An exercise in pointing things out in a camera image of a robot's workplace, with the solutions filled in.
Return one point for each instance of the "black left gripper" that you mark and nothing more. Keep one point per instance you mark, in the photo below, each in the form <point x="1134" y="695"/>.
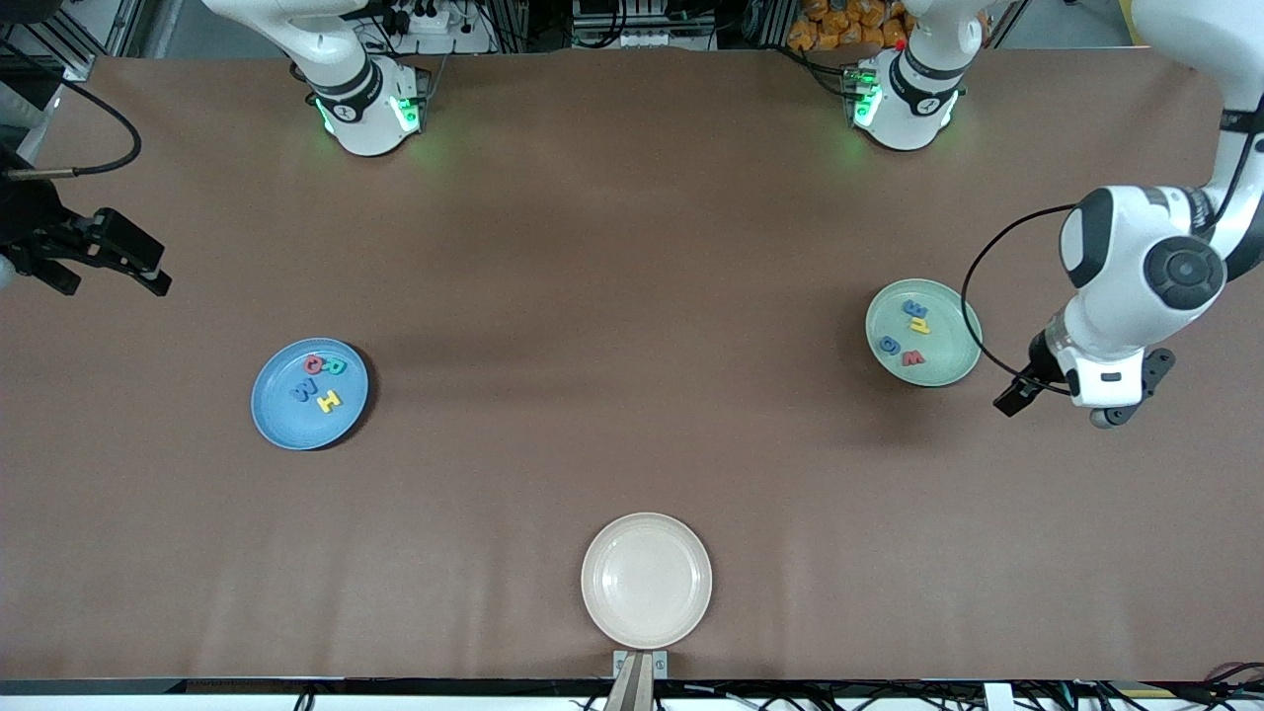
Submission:
<point x="1037" y="361"/>

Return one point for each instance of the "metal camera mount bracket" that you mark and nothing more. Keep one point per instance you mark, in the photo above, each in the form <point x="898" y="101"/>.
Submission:
<point x="640" y="664"/>

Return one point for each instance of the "teal foam letter R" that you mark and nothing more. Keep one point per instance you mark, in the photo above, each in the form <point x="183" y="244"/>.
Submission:
<point x="338" y="367"/>

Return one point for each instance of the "orange packaged items pile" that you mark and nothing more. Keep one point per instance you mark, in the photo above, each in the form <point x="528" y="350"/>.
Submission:
<point x="839" y="25"/>

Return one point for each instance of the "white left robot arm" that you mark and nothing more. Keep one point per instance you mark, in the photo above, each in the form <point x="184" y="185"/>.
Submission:
<point x="1116" y="316"/>

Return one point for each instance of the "blue foam letter W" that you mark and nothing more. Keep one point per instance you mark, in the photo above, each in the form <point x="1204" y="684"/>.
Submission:
<point x="303" y="391"/>

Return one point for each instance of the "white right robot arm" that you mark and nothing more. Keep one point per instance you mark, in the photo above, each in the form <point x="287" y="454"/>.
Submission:
<point x="365" y="128"/>

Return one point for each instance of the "green plate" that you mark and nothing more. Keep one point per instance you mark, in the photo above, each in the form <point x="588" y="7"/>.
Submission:
<point x="948" y="336"/>

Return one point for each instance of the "blue foam letter g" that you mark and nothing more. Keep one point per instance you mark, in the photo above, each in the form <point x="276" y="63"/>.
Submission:
<point x="888" y="345"/>

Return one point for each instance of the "red foam letter Q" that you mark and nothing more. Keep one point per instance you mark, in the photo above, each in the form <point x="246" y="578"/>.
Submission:
<point x="309" y="365"/>

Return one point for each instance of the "blue plate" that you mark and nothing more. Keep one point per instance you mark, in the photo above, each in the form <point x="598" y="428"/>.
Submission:
<point x="286" y="425"/>

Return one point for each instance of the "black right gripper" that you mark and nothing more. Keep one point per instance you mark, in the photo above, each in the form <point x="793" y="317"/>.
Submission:
<point x="32" y="229"/>

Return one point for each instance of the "blue foam letter m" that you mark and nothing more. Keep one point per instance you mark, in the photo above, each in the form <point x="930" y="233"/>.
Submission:
<point x="915" y="308"/>

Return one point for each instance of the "beige plate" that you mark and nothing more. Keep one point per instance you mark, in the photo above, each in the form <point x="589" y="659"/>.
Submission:
<point x="646" y="581"/>

